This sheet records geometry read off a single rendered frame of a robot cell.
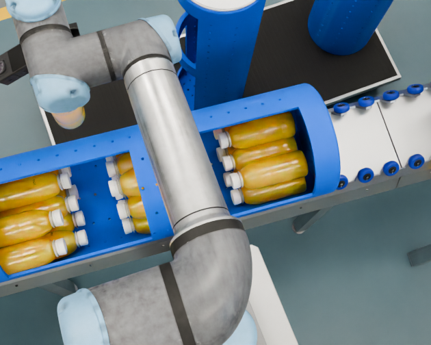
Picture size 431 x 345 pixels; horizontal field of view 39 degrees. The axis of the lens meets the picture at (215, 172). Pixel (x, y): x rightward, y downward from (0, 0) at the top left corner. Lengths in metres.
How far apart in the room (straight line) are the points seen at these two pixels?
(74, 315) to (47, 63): 0.36
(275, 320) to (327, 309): 1.21
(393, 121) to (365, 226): 0.95
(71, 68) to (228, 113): 0.62
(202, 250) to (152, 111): 0.21
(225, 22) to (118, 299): 1.22
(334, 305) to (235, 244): 1.92
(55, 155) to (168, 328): 0.81
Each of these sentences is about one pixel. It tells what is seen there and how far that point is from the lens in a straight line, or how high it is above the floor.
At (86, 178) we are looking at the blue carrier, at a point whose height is 0.98.
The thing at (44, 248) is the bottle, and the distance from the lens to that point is 1.47.
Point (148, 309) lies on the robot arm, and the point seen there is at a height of 1.86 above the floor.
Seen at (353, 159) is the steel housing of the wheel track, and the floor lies 0.93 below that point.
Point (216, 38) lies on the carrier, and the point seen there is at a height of 0.88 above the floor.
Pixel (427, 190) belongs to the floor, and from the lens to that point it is 2.83.
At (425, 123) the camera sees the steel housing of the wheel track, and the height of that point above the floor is 0.93.
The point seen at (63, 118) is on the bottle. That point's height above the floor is 1.33.
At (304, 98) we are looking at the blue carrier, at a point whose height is 1.22.
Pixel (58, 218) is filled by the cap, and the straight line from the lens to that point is 1.47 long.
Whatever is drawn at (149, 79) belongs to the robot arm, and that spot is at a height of 1.77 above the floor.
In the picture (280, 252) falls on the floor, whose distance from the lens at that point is 2.60.
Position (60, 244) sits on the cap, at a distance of 1.47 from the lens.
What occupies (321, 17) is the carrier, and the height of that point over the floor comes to 0.34.
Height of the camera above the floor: 2.54
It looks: 74 degrees down
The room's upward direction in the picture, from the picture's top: 11 degrees clockwise
